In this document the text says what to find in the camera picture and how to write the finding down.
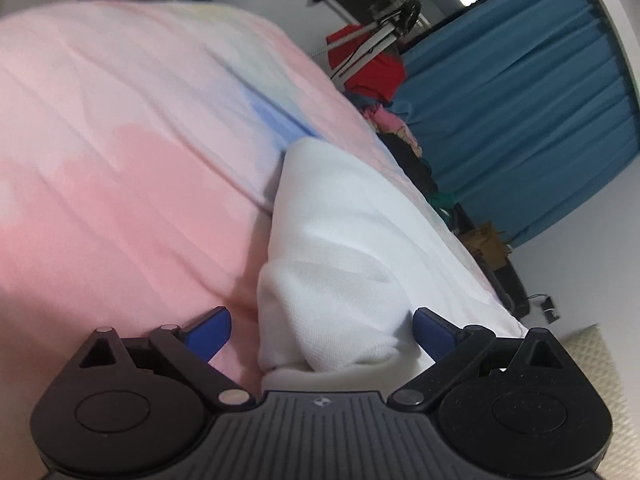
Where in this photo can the black case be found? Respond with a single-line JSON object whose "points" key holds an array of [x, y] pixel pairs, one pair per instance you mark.
{"points": [[512, 290]]}

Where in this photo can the pastel bed sheet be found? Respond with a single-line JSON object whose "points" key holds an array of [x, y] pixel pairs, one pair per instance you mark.
{"points": [[100, 160]]}

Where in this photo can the black power adapter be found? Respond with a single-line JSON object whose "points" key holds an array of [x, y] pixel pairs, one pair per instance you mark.
{"points": [[550, 307]]}

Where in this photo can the brown cardboard box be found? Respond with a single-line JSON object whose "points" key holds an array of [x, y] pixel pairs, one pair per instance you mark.
{"points": [[482, 242]]}

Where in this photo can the white sweatshirt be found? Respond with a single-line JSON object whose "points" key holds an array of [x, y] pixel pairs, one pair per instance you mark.
{"points": [[340, 240]]}

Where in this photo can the pile of clothes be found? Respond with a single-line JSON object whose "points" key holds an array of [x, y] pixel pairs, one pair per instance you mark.
{"points": [[410, 160]]}

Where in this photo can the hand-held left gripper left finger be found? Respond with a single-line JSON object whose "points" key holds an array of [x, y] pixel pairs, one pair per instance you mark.
{"points": [[210, 332]]}

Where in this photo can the blue curtain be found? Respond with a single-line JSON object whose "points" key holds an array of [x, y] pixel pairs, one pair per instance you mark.
{"points": [[525, 110]]}

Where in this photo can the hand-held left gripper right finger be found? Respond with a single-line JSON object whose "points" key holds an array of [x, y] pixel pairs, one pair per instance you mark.
{"points": [[435, 330]]}

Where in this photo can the red cloth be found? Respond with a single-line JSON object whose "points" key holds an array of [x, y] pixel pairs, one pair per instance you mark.
{"points": [[375, 75]]}

